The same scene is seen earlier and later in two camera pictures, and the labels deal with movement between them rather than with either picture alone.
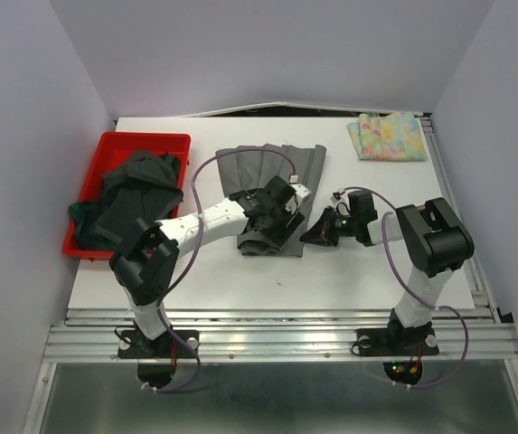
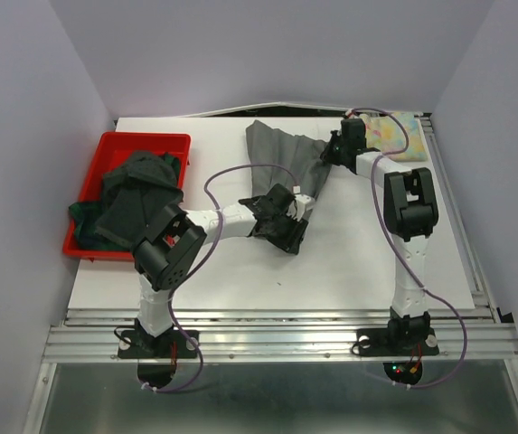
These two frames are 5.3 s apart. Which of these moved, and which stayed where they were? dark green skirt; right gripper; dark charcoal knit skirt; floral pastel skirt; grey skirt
Moved: grey skirt; right gripper
Stayed: dark charcoal knit skirt; dark green skirt; floral pastel skirt
